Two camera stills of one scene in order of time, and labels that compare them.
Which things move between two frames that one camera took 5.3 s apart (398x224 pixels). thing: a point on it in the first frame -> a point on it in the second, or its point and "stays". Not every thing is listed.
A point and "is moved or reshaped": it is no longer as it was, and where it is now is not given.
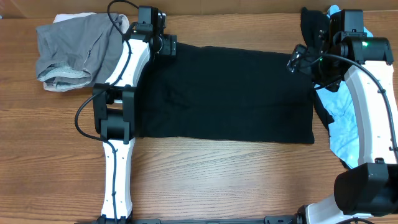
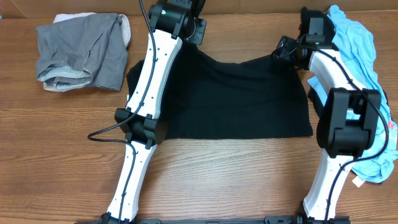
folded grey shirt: (72, 53) stays
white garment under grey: (64, 17) stays
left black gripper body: (168, 45) -> (196, 37)
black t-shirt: (224, 93) is moved or reshaped
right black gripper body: (313, 67) -> (287, 50)
